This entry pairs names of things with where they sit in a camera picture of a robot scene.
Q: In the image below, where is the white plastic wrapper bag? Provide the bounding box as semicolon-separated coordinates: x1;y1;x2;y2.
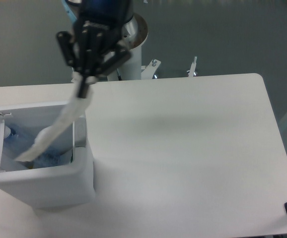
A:
15;71;93;162

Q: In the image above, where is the white bracket with bolt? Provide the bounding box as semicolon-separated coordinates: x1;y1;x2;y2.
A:
141;59;161;80

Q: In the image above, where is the clear plastic water bottle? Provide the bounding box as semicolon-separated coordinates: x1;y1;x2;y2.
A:
3;124;72;169

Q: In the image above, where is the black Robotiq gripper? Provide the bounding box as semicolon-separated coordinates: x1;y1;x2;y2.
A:
56;0;134;99

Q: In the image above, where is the white plastic trash can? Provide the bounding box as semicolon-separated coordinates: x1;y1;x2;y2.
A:
0;102;95;208

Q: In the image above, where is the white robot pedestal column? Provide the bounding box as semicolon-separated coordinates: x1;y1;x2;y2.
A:
107;13;148;81

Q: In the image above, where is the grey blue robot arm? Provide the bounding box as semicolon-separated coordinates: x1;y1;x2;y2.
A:
56;0;133;99

